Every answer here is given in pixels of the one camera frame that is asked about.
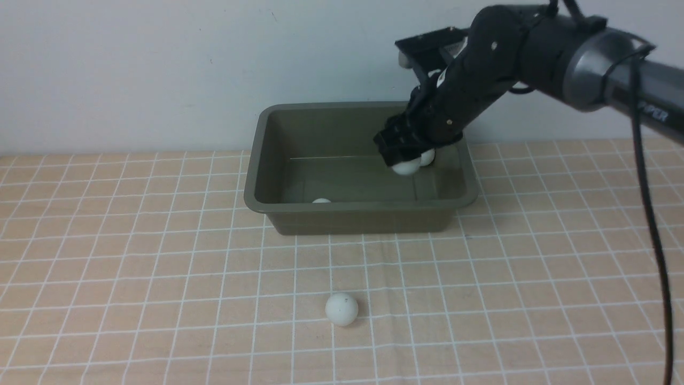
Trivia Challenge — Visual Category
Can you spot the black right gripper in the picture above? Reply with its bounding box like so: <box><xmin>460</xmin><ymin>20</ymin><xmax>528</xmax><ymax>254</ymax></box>
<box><xmin>373</xmin><ymin>5</ymin><xmax>535</xmax><ymax>166</ymax></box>

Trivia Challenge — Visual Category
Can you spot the white ping-pong ball black print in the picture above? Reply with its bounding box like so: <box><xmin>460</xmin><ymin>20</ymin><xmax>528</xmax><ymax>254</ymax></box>
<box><xmin>391</xmin><ymin>158</ymin><xmax>421</xmax><ymax>176</ymax></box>

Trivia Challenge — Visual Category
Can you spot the white ping-pong ball with logo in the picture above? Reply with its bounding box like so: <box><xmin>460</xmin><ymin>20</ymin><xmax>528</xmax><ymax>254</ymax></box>
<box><xmin>420</xmin><ymin>149</ymin><xmax>436</xmax><ymax>167</ymax></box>

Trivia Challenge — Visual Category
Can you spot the white ping-pong ball small speck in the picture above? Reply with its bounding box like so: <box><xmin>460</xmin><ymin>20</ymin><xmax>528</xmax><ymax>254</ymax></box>
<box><xmin>325</xmin><ymin>292</ymin><xmax>359</xmax><ymax>327</ymax></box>

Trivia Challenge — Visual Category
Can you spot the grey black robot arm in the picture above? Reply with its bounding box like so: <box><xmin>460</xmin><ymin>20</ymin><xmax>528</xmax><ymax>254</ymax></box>
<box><xmin>374</xmin><ymin>1</ymin><xmax>683</xmax><ymax>167</ymax></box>

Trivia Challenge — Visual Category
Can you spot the olive green plastic bin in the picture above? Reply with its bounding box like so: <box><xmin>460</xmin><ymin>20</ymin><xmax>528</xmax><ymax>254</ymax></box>
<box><xmin>244</xmin><ymin>102</ymin><xmax>480</xmax><ymax>235</ymax></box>

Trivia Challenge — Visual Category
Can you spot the beige checkered tablecloth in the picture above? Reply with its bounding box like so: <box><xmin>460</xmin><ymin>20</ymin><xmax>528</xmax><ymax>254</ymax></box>
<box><xmin>1</xmin><ymin>140</ymin><xmax>665</xmax><ymax>384</ymax></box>

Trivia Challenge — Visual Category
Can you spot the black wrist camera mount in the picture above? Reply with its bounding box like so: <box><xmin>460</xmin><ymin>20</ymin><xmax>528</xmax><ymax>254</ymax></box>
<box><xmin>395</xmin><ymin>26</ymin><xmax>469</xmax><ymax>85</ymax></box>

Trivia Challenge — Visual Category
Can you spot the black camera cable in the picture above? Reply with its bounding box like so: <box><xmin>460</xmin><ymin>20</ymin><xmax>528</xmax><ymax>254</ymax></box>
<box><xmin>508</xmin><ymin>0</ymin><xmax>675</xmax><ymax>385</ymax></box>

